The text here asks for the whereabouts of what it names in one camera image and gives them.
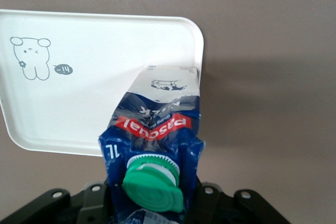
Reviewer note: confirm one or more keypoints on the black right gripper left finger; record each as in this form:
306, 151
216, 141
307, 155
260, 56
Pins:
65, 208

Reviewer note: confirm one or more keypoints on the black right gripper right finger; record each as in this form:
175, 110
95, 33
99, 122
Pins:
231, 208

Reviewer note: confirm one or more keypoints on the blue white milk carton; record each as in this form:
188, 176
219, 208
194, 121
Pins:
157, 129

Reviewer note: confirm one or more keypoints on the cream rabbit print tray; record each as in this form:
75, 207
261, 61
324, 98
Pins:
78, 90

